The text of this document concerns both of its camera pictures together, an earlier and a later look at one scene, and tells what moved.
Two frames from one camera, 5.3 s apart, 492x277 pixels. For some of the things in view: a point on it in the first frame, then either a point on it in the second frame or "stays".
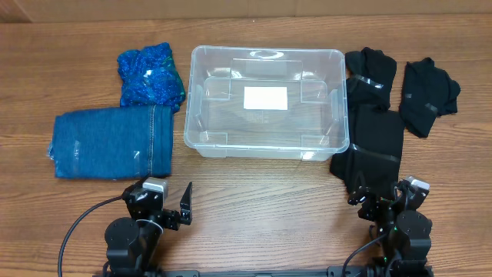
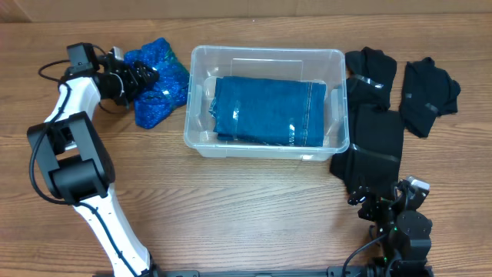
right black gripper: x=375 y=203 stays
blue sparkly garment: x=151 y=75 stays
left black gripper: x=174 y=219 to x=131 y=77
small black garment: x=427 y=91 stays
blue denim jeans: x=129 y=143 to x=278 y=111
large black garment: x=376 y=133 stays
